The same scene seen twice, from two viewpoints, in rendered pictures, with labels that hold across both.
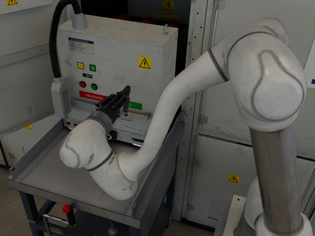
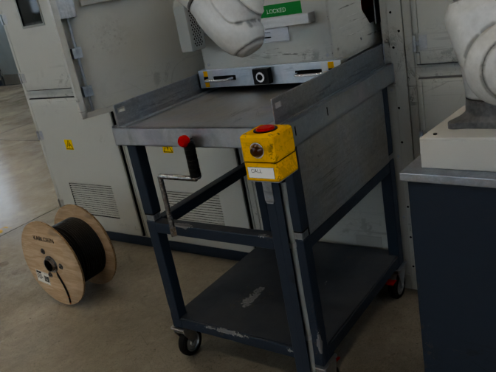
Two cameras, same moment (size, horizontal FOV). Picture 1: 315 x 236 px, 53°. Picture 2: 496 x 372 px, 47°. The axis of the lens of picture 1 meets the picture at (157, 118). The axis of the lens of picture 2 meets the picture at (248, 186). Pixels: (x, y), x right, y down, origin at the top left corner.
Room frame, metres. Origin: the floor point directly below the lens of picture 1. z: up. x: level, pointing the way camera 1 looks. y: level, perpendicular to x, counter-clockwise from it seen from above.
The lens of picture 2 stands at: (-0.51, -0.31, 1.19)
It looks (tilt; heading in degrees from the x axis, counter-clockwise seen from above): 20 degrees down; 21
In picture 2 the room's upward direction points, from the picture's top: 11 degrees counter-clockwise
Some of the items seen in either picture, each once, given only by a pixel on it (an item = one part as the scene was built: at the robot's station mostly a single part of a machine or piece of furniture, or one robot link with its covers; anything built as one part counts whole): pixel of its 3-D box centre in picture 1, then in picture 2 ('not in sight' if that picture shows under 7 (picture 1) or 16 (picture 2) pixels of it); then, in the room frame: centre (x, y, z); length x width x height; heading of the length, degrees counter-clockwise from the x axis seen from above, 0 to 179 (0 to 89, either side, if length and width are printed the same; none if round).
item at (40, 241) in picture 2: not in sight; (69, 254); (1.38, 1.30, 0.20); 0.40 x 0.22 x 0.40; 72
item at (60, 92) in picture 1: (61, 97); (189, 22); (1.24, 0.45, 1.09); 0.08 x 0.05 x 0.17; 163
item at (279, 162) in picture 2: not in sight; (269, 152); (0.56, 0.04, 0.85); 0.08 x 0.08 x 0.10; 73
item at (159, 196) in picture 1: (110, 200); (277, 207); (1.18, 0.24, 0.46); 0.64 x 0.58 x 0.66; 163
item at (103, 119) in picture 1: (98, 125); not in sight; (0.85, 0.20, 1.23); 0.09 x 0.06 x 0.09; 73
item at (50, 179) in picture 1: (107, 151); (259, 102); (1.18, 0.24, 0.82); 0.68 x 0.62 x 0.06; 163
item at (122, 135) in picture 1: (113, 130); (268, 73); (1.26, 0.22, 0.90); 0.54 x 0.05 x 0.06; 73
